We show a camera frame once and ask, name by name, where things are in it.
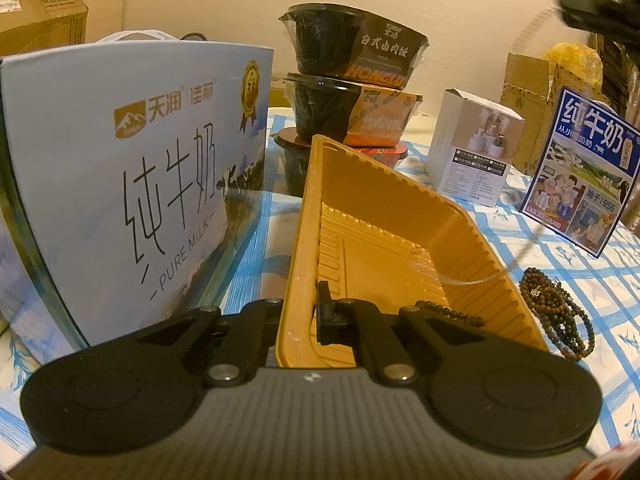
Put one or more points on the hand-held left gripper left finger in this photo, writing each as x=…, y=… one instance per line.
x=250, y=325

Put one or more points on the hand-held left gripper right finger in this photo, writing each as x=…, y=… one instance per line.
x=345, y=320

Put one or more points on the orange plastic tray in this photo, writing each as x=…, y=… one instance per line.
x=400, y=240

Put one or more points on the black metal rack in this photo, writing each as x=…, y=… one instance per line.
x=617, y=75

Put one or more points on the yellow plastic bag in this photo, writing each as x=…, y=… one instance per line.
x=575, y=67

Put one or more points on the upright cardboard box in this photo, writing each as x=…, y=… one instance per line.
x=525, y=105

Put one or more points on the dark blue illustrated milk box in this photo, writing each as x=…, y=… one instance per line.
x=585, y=170

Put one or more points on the black bowl with red lid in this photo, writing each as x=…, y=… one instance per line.
x=385, y=152

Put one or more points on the blue checked tablecloth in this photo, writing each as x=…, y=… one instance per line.
x=500, y=220

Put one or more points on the small white product box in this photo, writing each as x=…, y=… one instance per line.
x=470, y=150

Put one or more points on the pale blue milk carton box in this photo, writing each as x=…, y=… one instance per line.
x=125, y=160

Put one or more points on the black bowl with orange label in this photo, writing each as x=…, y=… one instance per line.
x=350, y=110

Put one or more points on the black instant rice bowl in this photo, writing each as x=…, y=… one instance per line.
x=350, y=40

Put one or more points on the red patterned packet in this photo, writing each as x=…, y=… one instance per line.
x=625, y=465

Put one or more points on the brown cardboard box with label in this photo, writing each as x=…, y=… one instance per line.
x=40, y=20

